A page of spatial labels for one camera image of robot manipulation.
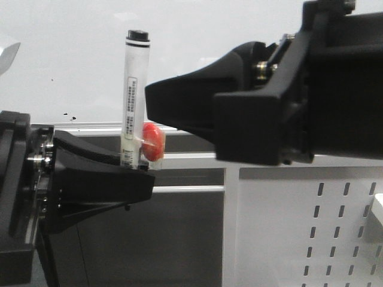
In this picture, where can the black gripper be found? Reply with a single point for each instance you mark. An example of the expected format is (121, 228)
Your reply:
(342, 82)
(27, 157)

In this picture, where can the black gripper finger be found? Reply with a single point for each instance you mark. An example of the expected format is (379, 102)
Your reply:
(268, 124)
(186, 102)

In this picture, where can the red round magnet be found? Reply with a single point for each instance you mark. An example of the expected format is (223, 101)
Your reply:
(153, 145)

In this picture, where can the white whiteboard marker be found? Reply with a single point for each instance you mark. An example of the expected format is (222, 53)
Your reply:
(137, 51)

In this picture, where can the white whiteboard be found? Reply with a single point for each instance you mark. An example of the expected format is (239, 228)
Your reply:
(69, 68)

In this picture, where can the white pegboard panel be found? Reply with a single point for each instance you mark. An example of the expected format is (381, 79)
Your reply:
(299, 227)

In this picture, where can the dark grey cabinet panel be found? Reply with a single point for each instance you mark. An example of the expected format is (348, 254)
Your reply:
(174, 239)

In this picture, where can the white metal rack frame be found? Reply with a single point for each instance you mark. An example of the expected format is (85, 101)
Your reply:
(191, 161)

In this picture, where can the white shelf bracket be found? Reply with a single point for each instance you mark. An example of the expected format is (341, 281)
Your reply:
(373, 226)

